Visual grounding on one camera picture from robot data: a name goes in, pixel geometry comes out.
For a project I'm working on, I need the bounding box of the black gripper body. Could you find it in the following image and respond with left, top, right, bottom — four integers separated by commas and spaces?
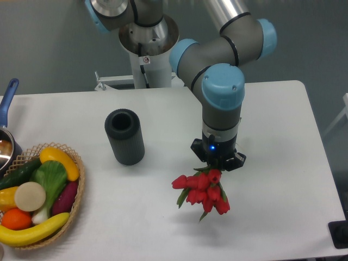
202, 133, 237, 165

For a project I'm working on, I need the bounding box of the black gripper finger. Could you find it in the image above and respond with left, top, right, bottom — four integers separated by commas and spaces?
222, 152, 246, 171
190, 139, 208, 162

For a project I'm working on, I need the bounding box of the red tulip bouquet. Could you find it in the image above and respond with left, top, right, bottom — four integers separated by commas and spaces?
171, 165, 231, 221

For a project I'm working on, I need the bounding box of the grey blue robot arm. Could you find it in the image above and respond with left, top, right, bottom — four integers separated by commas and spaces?
85, 1, 277, 171

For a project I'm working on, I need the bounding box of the dark grey ribbed vase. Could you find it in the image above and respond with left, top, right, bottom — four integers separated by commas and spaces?
104, 109, 145, 165

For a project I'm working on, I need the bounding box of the black device at edge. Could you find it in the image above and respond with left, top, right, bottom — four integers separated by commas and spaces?
328, 220, 347, 249

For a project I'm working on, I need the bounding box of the purple sweet potato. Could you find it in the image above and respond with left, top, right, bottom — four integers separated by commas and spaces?
51, 182, 78, 216

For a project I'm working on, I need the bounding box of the green bok choy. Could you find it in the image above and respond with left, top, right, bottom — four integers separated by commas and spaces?
30, 160, 67, 225

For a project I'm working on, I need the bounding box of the woven wicker basket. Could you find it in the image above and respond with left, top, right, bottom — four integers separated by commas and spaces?
4, 142, 85, 250

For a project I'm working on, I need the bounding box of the beige round slice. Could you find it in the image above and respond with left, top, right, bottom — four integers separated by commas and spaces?
14, 182, 46, 212

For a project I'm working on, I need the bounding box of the green cucumber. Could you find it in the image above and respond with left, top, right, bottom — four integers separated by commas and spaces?
1, 158, 41, 190

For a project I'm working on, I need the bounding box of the orange fruit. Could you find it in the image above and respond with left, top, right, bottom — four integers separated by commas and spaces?
1, 208, 32, 231

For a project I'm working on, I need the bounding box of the yellow bell pepper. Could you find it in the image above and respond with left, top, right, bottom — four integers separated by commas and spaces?
0, 187, 18, 213

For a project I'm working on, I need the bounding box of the yellow banana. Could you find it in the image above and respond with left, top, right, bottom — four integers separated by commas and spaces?
1, 213, 70, 247

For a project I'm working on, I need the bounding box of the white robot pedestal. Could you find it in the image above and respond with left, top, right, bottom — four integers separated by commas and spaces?
94, 15, 180, 91

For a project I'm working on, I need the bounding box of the white frame at right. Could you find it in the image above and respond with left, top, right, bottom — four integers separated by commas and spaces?
323, 93, 347, 138

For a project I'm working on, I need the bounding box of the blue handled saucepan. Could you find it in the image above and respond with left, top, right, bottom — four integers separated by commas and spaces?
1, 78, 22, 178

